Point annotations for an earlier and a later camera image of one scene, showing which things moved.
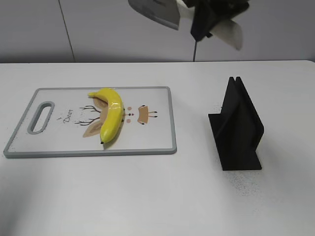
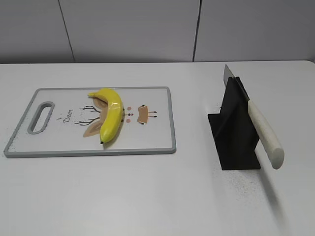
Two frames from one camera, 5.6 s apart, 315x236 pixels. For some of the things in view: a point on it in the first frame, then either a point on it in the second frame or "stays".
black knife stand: [238, 129] stays
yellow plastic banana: [114, 114] stays
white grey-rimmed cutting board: [67, 122] stays
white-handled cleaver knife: [169, 12] -> [270, 143]
